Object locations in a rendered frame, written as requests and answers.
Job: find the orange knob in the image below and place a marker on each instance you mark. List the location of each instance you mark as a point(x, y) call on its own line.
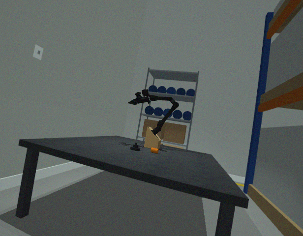
point(154, 150)

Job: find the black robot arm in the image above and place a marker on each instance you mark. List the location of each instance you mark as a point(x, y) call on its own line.
point(145, 93)

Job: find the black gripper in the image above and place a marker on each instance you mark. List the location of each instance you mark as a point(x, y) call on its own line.
point(137, 100)

